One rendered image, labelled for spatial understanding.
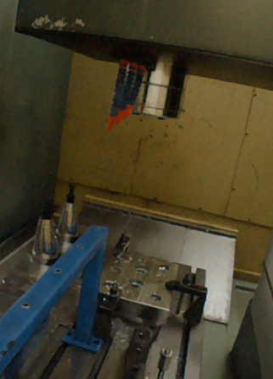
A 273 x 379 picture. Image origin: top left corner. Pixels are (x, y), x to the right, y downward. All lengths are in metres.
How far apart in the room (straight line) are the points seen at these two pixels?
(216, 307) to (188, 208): 0.59
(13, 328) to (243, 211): 1.64
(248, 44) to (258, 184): 1.44
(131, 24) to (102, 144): 1.45
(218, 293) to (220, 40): 1.37
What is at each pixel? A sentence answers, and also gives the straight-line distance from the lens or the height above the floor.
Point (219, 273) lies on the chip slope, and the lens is 1.83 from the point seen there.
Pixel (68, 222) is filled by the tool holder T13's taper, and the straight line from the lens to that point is 0.73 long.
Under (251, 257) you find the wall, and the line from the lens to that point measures 2.08.
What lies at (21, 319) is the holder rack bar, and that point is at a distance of 0.49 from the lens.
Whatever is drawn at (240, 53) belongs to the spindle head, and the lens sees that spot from 0.56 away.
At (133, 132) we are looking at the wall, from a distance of 1.93.
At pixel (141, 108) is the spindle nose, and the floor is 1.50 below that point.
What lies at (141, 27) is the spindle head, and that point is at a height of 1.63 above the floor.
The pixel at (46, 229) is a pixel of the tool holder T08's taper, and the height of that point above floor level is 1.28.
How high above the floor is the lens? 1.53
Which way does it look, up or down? 15 degrees down
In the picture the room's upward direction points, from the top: 10 degrees clockwise
